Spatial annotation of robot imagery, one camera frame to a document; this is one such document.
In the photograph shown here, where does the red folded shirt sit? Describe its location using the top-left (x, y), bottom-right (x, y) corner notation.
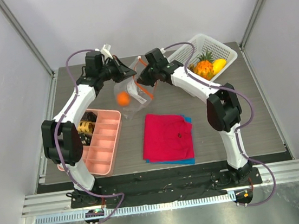
top-left (138, 108), bottom-right (198, 165)

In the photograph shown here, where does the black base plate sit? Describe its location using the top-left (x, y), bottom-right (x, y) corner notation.
top-left (35, 151), bottom-right (296, 219)

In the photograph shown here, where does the white plastic basket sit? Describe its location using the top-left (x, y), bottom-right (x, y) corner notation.
top-left (168, 34), bottom-right (238, 82)

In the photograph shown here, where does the pink compartment tray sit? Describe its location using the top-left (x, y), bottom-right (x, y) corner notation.
top-left (51, 104), bottom-right (128, 181)

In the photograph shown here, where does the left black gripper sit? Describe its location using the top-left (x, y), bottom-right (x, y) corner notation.
top-left (97, 53), bottom-right (138, 86)

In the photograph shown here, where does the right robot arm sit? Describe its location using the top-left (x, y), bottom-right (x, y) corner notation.
top-left (136, 45), bottom-right (252, 186)

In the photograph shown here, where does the fake orange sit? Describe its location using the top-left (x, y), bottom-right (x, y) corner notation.
top-left (116, 91), bottom-right (131, 106)

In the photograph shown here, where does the fake yellow mango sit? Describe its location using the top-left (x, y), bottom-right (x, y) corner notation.
top-left (212, 58), bottom-right (227, 76)

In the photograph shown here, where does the clear zip top bag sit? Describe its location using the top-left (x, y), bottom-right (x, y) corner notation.
top-left (113, 56), bottom-right (157, 120)

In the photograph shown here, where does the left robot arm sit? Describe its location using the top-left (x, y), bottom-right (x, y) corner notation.
top-left (41, 44), bottom-right (136, 206)

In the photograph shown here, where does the blue folded shirt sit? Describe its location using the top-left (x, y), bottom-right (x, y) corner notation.
top-left (139, 113), bottom-right (198, 171)

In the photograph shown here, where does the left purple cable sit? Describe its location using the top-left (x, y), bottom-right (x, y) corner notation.
top-left (44, 46), bottom-right (128, 224)

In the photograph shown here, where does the dark brown rolled cloth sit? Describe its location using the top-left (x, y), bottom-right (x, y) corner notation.
top-left (81, 111), bottom-right (97, 122)

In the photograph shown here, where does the fake pineapple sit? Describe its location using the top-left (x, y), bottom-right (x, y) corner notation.
top-left (194, 51), bottom-right (213, 80)

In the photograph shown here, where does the black white rolled cloth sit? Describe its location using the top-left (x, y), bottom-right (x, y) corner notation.
top-left (79, 133), bottom-right (92, 146)

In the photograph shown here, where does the white slotted cable duct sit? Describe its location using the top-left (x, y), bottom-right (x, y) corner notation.
top-left (34, 191), bottom-right (236, 224)

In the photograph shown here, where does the fake brown longan bunch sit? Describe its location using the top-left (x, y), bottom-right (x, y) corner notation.
top-left (188, 64), bottom-right (195, 72)

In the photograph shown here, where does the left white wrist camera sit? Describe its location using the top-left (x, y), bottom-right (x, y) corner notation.
top-left (101, 43), bottom-right (113, 60)

